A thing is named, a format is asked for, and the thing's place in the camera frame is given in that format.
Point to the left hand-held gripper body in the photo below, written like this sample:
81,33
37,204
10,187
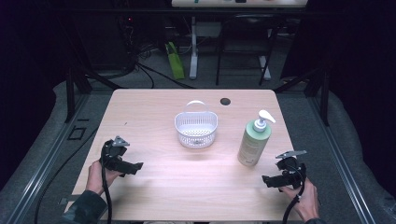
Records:
112,153

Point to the green bag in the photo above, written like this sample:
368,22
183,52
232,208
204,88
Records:
175,62

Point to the black metal frame stand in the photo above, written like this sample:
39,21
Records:
70,93
325,93

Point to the green pump bottle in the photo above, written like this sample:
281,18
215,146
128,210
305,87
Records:
253,143

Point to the black chair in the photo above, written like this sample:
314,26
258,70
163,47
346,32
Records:
246,43

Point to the person's right hand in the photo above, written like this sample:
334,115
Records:
306,200

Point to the white desk leg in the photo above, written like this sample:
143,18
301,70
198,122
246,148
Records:
193,56

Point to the person's left hand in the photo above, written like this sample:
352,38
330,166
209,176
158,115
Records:
95,179

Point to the white plastic basket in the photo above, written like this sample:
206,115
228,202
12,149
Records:
196,129

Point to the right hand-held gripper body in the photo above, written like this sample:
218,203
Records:
292,172

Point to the black round table grommet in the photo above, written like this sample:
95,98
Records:
225,101

